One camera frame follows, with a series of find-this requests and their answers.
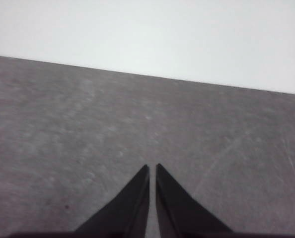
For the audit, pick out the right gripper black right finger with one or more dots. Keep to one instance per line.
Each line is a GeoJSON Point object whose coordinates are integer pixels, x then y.
{"type": "Point", "coordinates": [177, 210]}

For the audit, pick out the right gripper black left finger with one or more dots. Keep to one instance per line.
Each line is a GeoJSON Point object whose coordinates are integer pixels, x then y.
{"type": "Point", "coordinates": [127, 210]}

